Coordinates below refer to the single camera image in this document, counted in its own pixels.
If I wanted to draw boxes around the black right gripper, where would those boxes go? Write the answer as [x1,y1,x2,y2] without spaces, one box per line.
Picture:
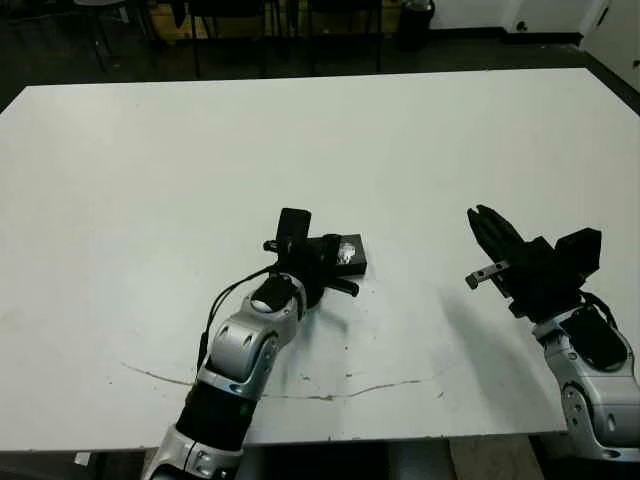
[464,204,586,321]

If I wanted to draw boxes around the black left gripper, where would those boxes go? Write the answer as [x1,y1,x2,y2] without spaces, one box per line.
[263,233,360,309]

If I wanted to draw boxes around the black box lid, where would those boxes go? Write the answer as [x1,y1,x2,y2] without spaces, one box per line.
[329,232,370,276]

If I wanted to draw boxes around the black trash bin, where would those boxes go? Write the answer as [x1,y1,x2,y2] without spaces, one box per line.
[397,0,436,51]

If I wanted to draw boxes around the chair with thin black legs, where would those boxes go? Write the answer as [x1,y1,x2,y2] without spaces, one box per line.
[74,0,156,74]

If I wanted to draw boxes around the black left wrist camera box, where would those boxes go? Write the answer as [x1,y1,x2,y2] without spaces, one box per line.
[276,207,312,251]

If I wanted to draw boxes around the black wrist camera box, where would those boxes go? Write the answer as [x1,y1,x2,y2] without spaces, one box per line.
[552,227,603,282]
[276,207,312,251]

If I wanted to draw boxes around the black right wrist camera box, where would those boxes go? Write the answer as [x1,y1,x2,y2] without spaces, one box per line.
[552,227,603,282]

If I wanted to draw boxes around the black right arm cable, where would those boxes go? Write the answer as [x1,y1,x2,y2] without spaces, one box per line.
[577,289,619,329]

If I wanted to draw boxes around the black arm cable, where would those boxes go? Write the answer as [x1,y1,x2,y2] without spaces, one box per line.
[196,267,281,371]
[577,289,619,329]

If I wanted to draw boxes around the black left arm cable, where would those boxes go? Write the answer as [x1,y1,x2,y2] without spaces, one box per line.
[196,267,281,371]

